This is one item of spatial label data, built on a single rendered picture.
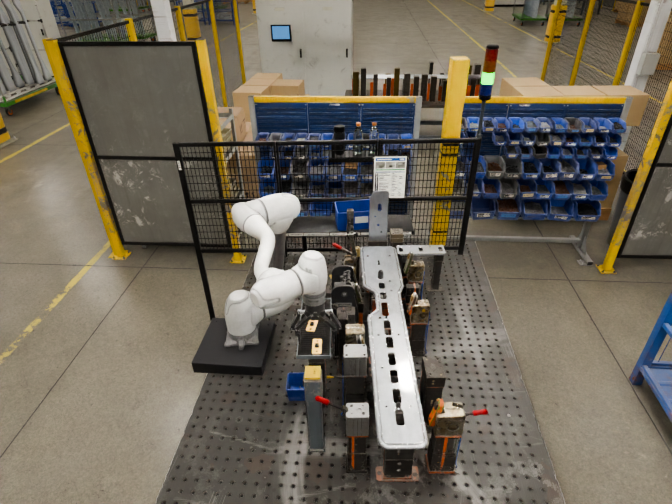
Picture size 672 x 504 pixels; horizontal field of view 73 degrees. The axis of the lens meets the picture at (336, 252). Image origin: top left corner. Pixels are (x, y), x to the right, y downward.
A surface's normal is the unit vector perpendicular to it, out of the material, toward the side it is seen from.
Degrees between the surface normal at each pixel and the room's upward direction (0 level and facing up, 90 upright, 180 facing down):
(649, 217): 91
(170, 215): 93
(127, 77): 89
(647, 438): 0
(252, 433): 0
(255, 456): 0
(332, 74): 90
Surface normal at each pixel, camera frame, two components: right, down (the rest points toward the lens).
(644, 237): -0.05, 0.55
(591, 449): -0.02, -0.84
